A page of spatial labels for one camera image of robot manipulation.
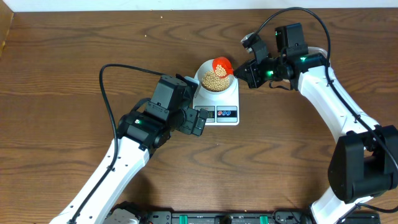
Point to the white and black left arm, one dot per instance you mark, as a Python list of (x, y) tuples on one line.
[(138, 136)]

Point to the soybeans in bowl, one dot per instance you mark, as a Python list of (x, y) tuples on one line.
[(212, 82)]

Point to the clear tub of soybeans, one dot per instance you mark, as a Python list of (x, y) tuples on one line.
[(315, 50)]

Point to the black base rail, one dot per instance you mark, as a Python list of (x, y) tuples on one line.
[(127, 212)]

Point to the red plastic measuring scoop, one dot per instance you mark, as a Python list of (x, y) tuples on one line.
[(222, 67)]

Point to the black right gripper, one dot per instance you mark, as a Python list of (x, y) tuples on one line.
[(252, 78)]

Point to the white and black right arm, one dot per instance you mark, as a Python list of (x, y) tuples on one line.
[(364, 162)]

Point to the white digital kitchen scale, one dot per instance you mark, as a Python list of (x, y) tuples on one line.
[(223, 107)]

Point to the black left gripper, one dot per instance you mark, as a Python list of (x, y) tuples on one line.
[(188, 127)]

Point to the grey plastic bowl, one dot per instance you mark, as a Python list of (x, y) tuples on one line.
[(207, 66)]

